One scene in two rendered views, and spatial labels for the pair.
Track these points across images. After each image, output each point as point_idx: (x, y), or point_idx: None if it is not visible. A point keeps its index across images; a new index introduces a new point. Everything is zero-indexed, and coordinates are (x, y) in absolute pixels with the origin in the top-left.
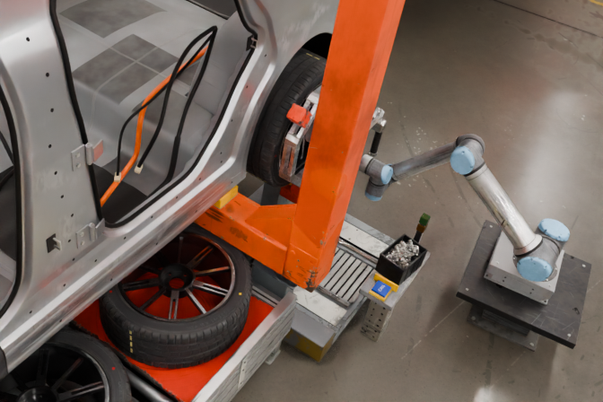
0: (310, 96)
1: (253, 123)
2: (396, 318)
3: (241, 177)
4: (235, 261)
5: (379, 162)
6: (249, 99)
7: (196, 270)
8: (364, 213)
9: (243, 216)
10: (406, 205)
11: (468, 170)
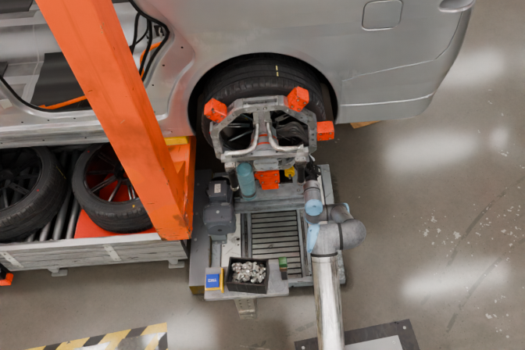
0: (236, 101)
1: (181, 97)
2: (275, 319)
3: (186, 133)
4: None
5: (313, 194)
6: (173, 76)
7: None
8: None
9: None
10: (405, 255)
11: (307, 251)
